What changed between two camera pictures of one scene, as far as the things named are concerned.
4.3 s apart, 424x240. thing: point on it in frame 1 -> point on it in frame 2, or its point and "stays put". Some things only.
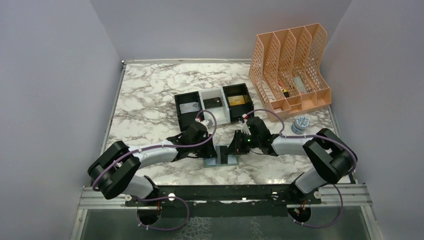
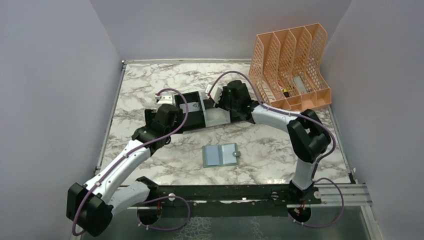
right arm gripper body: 244,141 -> 235,105
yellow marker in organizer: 286,93 stays put
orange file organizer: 285,66 stays put
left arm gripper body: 203,150 -> 150,115
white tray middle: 214,100 stays put
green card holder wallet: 222,159 stays put
